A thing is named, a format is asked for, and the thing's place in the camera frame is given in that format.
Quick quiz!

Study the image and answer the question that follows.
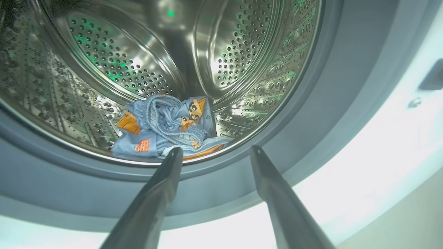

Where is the perforated steel washer drum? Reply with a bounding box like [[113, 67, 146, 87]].
[[0, 0, 322, 166]]

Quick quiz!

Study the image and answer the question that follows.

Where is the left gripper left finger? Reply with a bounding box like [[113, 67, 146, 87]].
[[100, 147, 184, 249]]

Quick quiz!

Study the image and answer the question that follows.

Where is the white front-load washing machine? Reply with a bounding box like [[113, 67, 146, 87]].
[[0, 0, 443, 249]]

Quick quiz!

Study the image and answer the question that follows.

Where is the grey rubber door gasket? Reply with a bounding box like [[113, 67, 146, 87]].
[[0, 0, 346, 232]]

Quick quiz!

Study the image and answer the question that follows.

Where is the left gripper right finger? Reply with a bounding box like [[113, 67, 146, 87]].
[[250, 145, 336, 249]]

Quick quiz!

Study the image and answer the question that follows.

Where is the blue cartoon print garment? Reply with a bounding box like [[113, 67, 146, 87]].
[[111, 95, 232, 160]]

